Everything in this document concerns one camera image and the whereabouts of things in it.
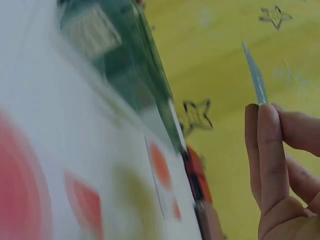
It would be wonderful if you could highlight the person's right hand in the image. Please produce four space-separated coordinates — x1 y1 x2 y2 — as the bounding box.
244 102 320 240

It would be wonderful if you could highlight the thin grey blade strip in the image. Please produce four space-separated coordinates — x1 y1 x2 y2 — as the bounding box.
241 41 269 106

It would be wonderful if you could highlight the red and black utility knife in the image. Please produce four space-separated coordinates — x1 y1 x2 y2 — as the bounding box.
180 144 221 240

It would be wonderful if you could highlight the green cutting mat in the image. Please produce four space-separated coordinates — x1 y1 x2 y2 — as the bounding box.
56 0 188 156

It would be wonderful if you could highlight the white sheet with coloured shapes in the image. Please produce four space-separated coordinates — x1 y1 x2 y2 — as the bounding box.
0 0 204 240

